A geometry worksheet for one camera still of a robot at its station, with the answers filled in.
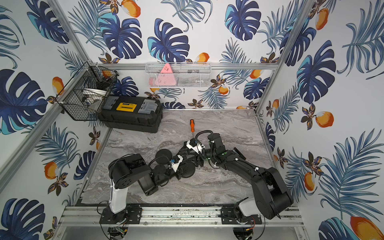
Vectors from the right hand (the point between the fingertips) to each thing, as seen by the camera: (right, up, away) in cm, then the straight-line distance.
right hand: (186, 155), depth 81 cm
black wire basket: (-64, +34, +12) cm, 73 cm away
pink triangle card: (-13, +45, +9) cm, 48 cm away
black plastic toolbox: (-35, +24, +15) cm, 45 cm away
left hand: (+1, -5, +5) cm, 7 cm away
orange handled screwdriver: (+3, +15, +29) cm, 33 cm away
